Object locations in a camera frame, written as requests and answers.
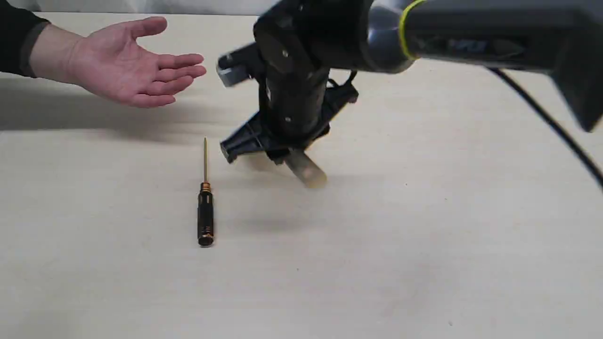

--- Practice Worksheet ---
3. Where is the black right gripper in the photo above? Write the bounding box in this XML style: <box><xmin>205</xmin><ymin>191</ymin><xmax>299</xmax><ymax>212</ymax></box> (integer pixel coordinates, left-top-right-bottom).
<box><xmin>220</xmin><ymin>47</ymin><xmax>359</xmax><ymax>189</ymax></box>

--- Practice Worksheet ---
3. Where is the black sleeved forearm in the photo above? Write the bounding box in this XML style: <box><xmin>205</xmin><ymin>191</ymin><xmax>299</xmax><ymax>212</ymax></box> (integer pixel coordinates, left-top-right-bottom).
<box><xmin>0</xmin><ymin>0</ymin><xmax>82</xmax><ymax>84</ymax></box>

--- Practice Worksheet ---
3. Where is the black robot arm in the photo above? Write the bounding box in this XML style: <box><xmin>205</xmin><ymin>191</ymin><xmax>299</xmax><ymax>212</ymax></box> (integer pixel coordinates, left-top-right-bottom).
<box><xmin>217</xmin><ymin>0</ymin><xmax>603</xmax><ymax>187</ymax></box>

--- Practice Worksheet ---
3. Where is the bare open human hand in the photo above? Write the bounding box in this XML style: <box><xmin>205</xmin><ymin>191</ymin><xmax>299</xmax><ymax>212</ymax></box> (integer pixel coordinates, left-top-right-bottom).
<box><xmin>63</xmin><ymin>16</ymin><xmax>207</xmax><ymax>109</ymax></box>

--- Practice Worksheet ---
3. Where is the black gold screwdriver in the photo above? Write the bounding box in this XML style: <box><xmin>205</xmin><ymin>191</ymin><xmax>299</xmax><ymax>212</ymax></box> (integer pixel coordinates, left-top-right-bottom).
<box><xmin>197</xmin><ymin>137</ymin><xmax>214</xmax><ymax>247</ymax></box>

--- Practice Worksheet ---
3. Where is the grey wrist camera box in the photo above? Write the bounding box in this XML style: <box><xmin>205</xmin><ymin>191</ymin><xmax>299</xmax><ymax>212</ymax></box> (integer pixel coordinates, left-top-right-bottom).
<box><xmin>216</xmin><ymin>43</ymin><xmax>258</xmax><ymax>88</ymax></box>

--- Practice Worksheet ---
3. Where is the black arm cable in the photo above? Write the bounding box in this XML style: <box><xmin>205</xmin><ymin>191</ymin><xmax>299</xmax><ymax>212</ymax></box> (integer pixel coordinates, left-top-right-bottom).
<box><xmin>488</xmin><ymin>67</ymin><xmax>603</xmax><ymax>189</ymax></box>

